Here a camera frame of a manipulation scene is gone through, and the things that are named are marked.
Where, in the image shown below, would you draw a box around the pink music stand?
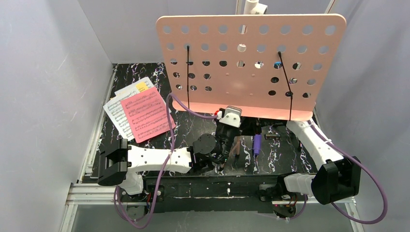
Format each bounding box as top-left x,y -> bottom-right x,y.
156,14 -> 347,121

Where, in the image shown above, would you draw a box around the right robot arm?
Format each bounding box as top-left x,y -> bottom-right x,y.
257,119 -> 361,205

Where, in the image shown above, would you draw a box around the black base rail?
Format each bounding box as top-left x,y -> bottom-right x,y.
65,173 -> 356,215

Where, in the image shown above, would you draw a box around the yellow sheet music page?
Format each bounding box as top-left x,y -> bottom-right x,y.
135,82 -> 149,93

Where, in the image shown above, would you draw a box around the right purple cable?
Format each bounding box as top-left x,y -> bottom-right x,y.
309,125 -> 388,225

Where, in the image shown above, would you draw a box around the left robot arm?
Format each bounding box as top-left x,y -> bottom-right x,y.
97,123 -> 241,195

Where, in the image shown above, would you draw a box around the purple microphone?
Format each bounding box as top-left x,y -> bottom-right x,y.
253,134 -> 262,157

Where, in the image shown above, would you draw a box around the white sheet music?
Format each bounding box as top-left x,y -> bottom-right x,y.
103,90 -> 137,140

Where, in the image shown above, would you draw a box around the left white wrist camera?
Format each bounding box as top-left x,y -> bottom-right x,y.
215,105 -> 242,128

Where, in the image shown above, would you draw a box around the small black comb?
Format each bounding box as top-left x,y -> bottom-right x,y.
264,133 -> 281,140

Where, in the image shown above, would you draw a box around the pink sheet music page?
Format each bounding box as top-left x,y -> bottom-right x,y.
120,87 -> 176,143

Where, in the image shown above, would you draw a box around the white pvc pipe frame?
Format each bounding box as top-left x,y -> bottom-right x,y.
235,0 -> 337,16

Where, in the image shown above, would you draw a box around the sheet music pages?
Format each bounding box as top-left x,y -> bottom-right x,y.
114,76 -> 172,111

